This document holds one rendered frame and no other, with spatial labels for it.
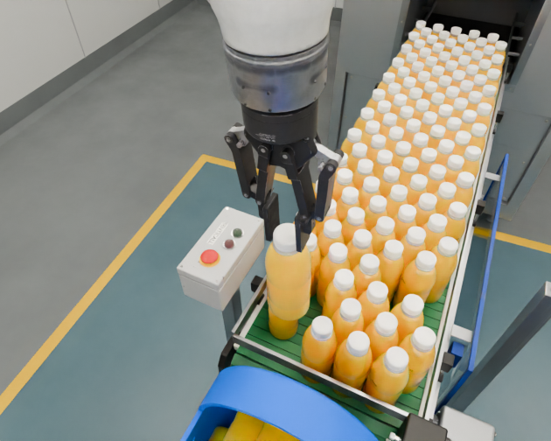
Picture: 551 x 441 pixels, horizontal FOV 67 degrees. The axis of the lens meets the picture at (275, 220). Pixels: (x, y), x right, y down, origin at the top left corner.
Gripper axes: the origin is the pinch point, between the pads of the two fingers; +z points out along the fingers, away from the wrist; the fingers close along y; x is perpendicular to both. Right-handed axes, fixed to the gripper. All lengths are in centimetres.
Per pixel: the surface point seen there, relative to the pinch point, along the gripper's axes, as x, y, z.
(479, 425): 5, 40, 54
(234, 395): -18.9, 0.3, 15.5
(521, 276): 124, 71, 151
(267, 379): -15.4, 3.6, 14.4
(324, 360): -1.6, 7.1, 36.7
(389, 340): 5.8, 17.2, 33.4
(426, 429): -4.9, 27.7, 38.5
